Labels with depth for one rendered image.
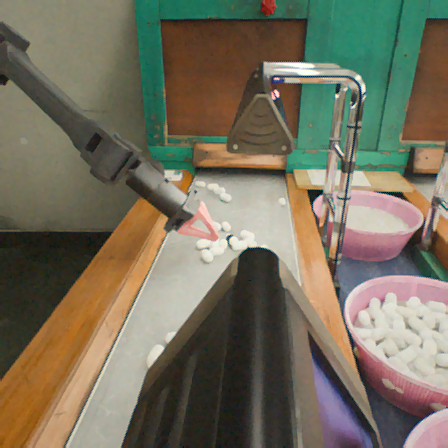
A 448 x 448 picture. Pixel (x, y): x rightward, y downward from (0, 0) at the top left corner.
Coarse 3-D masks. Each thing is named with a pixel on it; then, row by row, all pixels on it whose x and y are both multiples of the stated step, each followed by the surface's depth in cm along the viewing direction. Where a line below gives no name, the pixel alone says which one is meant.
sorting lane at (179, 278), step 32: (224, 192) 117; (256, 192) 117; (256, 224) 97; (288, 224) 97; (160, 256) 83; (192, 256) 83; (224, 256) 83; (288, 256) 83; (160, 288) 73; (192, 288) 73; (128, 320) 65; (160, 320) 65; (128, 352) 58; (96, 384) 53; (128, 384) 53; (96, 416) 48; (128, 416) 48
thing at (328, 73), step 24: (264, 72) 62; (288, 72) 62; (312, 72) 62; (336, 72) 61; (336, 96) 77; (360, 96) 62; (336, 120) 79; (360, 120) 64; (336, 144) 79; (336, 168) 84; (336, 216) 73; (336, 240) 74; (336, 264) 76; (336, 288) 78
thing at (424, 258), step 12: (444, 156) 81; (444, 168) 82; (444, 180) 82; (444, 192) 84; (432, 204) 86; (444, 204) 82; (432, 216) 86; (432, 228) 88; (432, 240) 89; (420, 252) 90; (432, 252) 90; (420, 264) 90; (432, 264) 85; (432, 276) 84; (444, 276) 81; (444, 300) 78
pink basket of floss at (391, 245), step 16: (336, 192) 109; (352, 192) 110; (368, 192) 109; (320, 208) 106; (384, 208) 108; (400, 208) 104; (416, 208) 99; (416, 224) 95; (352, 240) 91; (368, 240) 89; (384, 240) 89; (400, 240) 90; (352, 256) 95; (368, 256) 93; (384, 256) 93
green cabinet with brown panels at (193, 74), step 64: (192, 0) 108; (256, 0) 107; (320, 0) 105; (384, 0) 105; (192, 64) 117; (256, 64) 115; (384, 64) 112; (192, 128) 125; (320, 128) 121; (384, 128) 118
